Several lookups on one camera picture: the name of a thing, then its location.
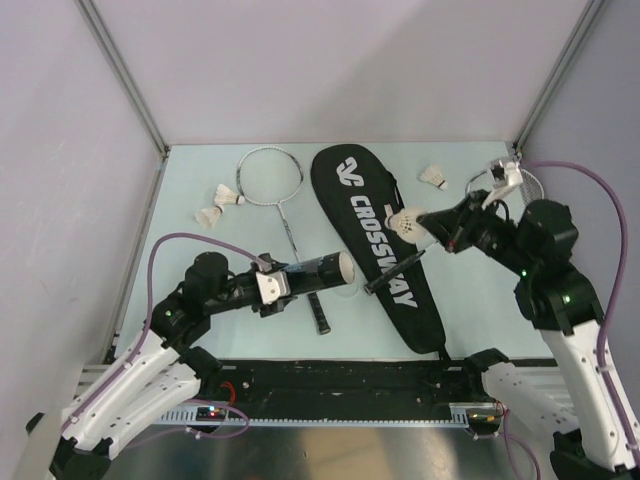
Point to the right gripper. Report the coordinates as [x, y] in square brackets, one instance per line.
[451, 227]

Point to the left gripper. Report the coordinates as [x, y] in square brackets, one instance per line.
[275, 307]

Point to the white shuttlecock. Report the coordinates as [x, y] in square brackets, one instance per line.
[208, 217]
[405, 224]
[434, 176]
[226, 196]

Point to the black shuttlecock tube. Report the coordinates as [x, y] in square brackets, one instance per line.
[326, 272]

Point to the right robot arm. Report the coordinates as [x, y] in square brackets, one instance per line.
[599, 437]

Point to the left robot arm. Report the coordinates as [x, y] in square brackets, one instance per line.
[164, 366]

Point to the right badminton racket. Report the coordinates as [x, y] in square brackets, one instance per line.
[530, 188]

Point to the badminton racket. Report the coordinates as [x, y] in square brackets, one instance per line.
[270, 176]
[530, 188]

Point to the left badminton racket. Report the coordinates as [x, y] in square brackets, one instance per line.
[270, 176]

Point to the white shuttlecock by racket head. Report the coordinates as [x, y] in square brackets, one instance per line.
[226, 196]

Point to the black racket bag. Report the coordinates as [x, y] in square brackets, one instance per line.
[356, 193]

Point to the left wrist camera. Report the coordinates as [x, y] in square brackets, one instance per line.
[272, 286]

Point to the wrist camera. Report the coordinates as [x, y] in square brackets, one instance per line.
[272, 286]
[506, 177]

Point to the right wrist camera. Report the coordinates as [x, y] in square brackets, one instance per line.
[506, 177]

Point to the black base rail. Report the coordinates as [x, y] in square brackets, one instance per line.
[358, 388]

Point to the white slotted cable duct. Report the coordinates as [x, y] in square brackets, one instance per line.
[201, 416]

